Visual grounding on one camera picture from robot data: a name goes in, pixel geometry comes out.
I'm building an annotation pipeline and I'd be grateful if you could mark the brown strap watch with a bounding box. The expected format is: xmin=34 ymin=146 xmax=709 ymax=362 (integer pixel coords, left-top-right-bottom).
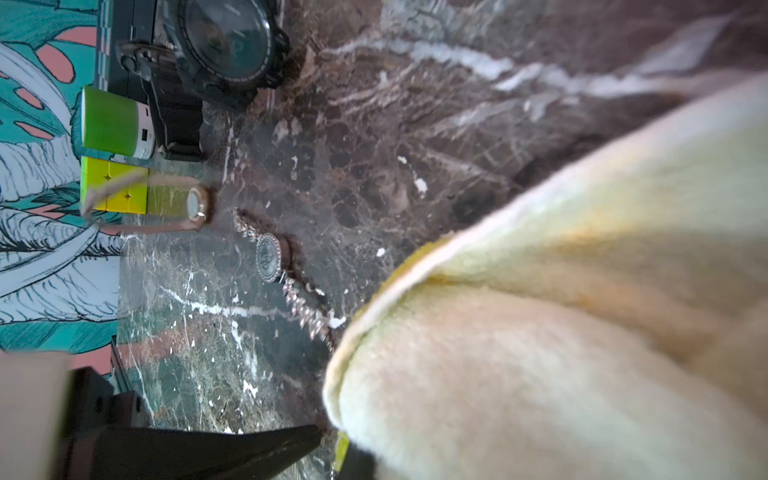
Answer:
xmin=81 ymin=171 xmax=213 ymax=235

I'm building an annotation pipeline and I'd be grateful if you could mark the silver chain watch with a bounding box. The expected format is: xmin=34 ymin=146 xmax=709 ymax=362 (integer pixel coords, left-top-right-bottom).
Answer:
xmin=233 ymin=208 xmax=335 ymax=352

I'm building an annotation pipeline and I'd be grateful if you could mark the green white cylinder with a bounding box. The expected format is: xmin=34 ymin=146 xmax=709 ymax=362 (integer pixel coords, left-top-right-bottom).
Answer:
xmin=81 ymin=86 xmax=156 ymax=159

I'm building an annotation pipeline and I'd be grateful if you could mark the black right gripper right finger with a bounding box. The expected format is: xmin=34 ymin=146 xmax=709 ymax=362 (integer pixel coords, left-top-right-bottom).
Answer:
xmin=335 ymin=443 xmax=376 ymax=480

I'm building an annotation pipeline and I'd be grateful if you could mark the yellow green patterned towel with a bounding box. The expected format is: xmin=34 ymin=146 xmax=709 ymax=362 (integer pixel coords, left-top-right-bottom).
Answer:
xmin=322 ymin=74 xmax=767 ymax=479

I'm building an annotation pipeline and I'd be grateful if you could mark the black white checkerboard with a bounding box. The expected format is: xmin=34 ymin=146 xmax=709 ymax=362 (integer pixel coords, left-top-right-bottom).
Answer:
xmin=93 ymin=0 xmax=157 ymax=101

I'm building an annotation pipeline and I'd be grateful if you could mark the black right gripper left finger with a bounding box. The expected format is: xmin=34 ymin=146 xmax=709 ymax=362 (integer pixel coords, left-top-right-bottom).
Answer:
xmin=53 ymin=425 xmax=322 ymax=479

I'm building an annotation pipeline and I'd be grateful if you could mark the colourful rubik's cube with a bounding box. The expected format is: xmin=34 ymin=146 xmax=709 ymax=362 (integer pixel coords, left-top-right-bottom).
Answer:
xmin=80 ymin=156 xmax=149 ymax=217

